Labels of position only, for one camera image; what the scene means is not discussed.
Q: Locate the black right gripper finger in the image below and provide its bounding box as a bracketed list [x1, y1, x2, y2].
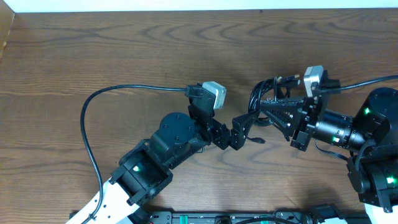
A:
[259, 104, 303, 141]
[260, 96, 306, 106]

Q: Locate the black usb cable bundle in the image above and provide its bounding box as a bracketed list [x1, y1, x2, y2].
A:
[245, 74, 302, 144]

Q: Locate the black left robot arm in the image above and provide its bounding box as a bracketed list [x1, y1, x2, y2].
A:
[69, 82, 259, 223]

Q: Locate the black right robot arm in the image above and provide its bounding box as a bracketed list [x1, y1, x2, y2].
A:
[257, 66, 397, 223]

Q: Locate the wooden panel at left edge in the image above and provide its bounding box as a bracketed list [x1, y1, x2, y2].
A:
[0, 0, 16, 58]

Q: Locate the black right camera cable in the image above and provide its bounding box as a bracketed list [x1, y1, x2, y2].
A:
[320, 74, 398, 94]

